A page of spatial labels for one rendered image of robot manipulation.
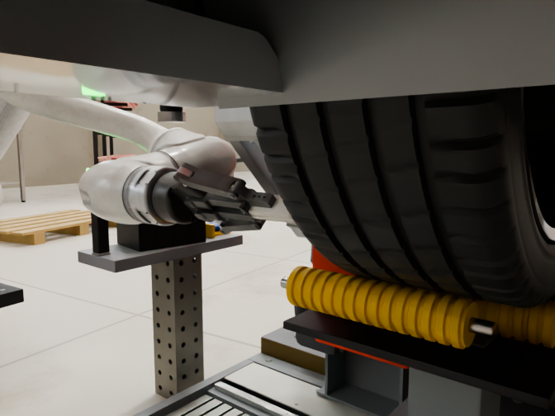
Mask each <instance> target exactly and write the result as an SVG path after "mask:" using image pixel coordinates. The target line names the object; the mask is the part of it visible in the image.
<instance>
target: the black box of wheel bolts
mask: <svg viewBox="0 0 555 416"><path fill-rule="evenodd" d="M116 235H117V243H118V244H120V245H122V246H125V247H127V248H131V249H134V250H136V251H139V252H144V251H149V250H155V249H161V248H171V247H176V246H182V245H187V244H193V243H203V242H206V221H204V220H196V221H194V222H192V223H190V224H186V225H182V224H177V223H176V224H174V225H169V226H162V225H153V224H144V223H143V224H139V225H125V224H119V223H116Z"/></svg>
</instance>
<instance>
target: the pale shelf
mask: <svg viewBox="0 0 555 416"><path fill-rule="evenodd" d="M241 244H243V235H242V234H232V233H230V234H223V235H218V236H215V238H214V239H212V238H207V237H206V242H203V243H193V244H187V245H182V246H176V247H171V248H161V249H155V250H149V251H144V252H139V251H136V250H134V249H131V248H127V247H125V246H122V245H120V244H114V245H109V247H110V252H111V254H108V255H104V256H99V257H98V256H96V255H92V252H93V249H92V248H90V249H85V250H80V251H78V262H80V263H83V264H87V265H89V266H93V267H97V268H101V269H103V270H106V271H109V272H114V273H117V272H123V271H128V270H131V269H135V268H139V267H146V266H149V265H154V264H157V263H162V262H167V261H172V260H175V259H179V258H186V257H190V256H193V255H198V254H201V253H208V252H212V251H216V250H220V249H223V248H230V247H234V246H238V245H241Z"/></svg>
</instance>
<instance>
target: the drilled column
mask: <svg viewBox="0 0 555 416"><path fill-rule="evenodd" d="M195 274H196V275H195ZM151 282H152V306H153V331H154V378H155V393H157V394H158V395H161V396H163V397H164V398H166V399H167V398H169V397H171V396H173V395H175V394H177V393H179V392H181V391H183V390H185V389H187V388H189V387H191V386H193V385H195V384H197V383H199V382H201V381H204V354H203V313H202V254H198V255H193V256H190V257H186V258H179V259H175V260H172V261H167V262H162V263H157V264H154V265H151Z"/></svg>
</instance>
